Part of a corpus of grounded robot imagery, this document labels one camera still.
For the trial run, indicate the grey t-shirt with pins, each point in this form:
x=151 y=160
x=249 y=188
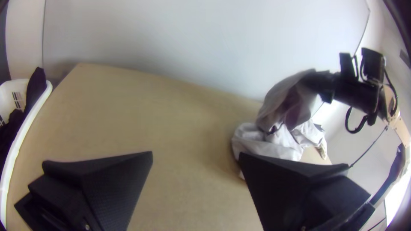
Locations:
x=279 y=96

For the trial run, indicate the white laundry basket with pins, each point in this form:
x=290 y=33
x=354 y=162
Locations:
x=13 y=93

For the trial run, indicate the heap of black clothes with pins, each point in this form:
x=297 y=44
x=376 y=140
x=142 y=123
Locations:
x=35 y=86

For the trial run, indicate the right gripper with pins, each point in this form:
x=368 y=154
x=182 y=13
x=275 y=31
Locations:
x=356 y=94

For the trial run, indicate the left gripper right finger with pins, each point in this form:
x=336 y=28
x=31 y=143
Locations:
x=289 y=192

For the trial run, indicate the white t-shirt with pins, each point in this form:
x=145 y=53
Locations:
x=269 y=144

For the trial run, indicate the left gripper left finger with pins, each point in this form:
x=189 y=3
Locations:
x=106 y=189

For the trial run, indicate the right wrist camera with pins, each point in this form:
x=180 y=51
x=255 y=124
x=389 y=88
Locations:
x=372 y=65

